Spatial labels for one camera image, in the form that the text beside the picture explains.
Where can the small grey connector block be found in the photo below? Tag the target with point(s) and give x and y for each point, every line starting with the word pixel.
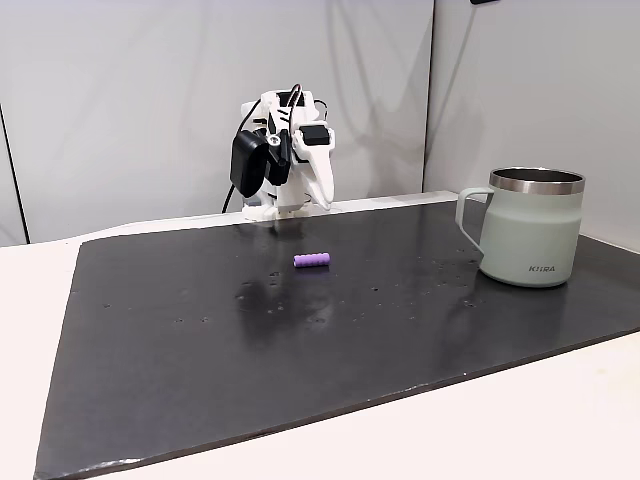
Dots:
pixel 250 202

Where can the black object at wall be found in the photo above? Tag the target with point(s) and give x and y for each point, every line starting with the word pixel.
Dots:
pixel 484 1

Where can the purple pen grip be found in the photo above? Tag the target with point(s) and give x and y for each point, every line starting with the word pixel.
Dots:
pixel 311 260

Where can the pale green steel-rimmed mug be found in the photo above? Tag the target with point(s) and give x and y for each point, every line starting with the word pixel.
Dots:
pixel 535 235

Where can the black table mat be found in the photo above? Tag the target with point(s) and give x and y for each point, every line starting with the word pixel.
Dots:
pixel 300 360

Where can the black camera box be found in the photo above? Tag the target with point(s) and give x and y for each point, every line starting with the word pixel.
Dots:
pixel 247 165

